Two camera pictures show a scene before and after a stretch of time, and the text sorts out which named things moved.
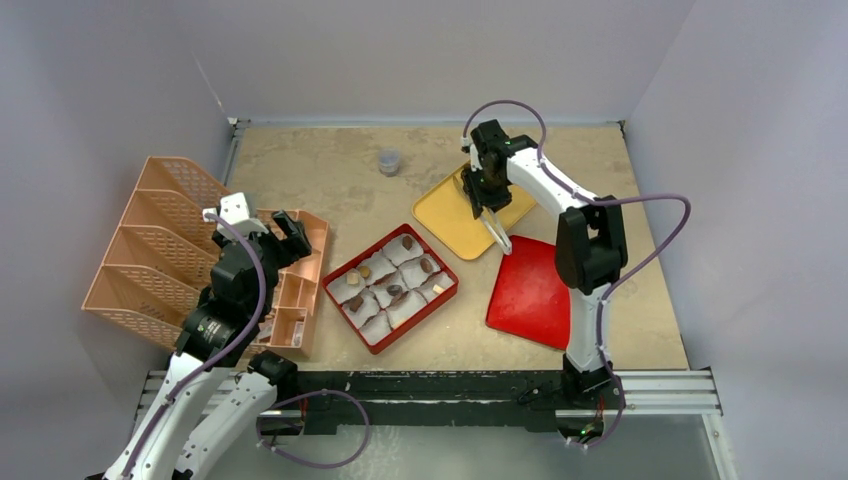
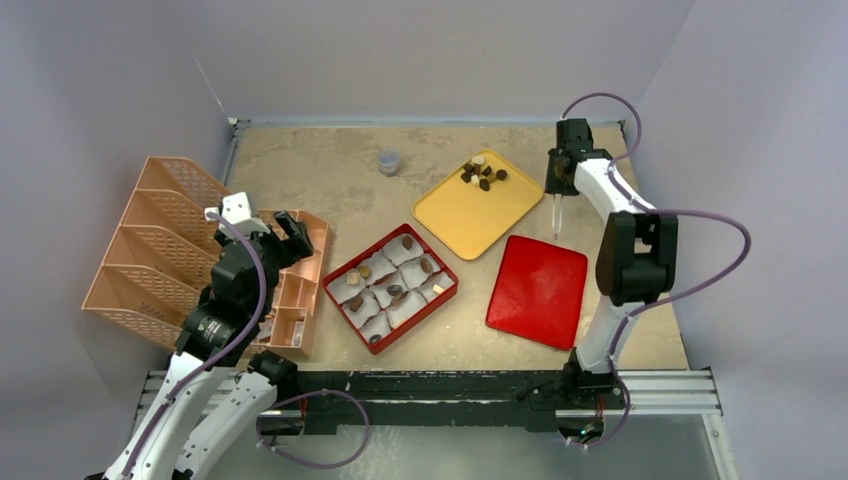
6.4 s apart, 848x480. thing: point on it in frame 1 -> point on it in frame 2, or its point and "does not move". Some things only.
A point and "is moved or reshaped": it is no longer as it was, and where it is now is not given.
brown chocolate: [355, 303] does not move
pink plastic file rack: [165, 264] does not move
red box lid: [531, 301] does not move
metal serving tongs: [491, 219] is moved or reshaped
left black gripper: [295, 248] does not move
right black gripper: [488, 196] -> [558, 187]
